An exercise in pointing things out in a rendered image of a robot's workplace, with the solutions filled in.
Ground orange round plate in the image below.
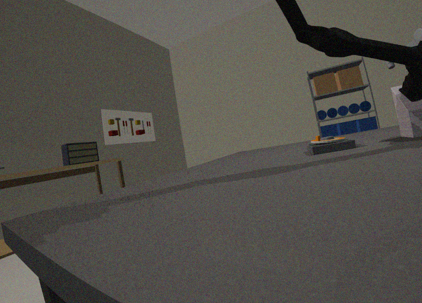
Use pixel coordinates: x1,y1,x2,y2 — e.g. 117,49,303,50
311,136,346,144

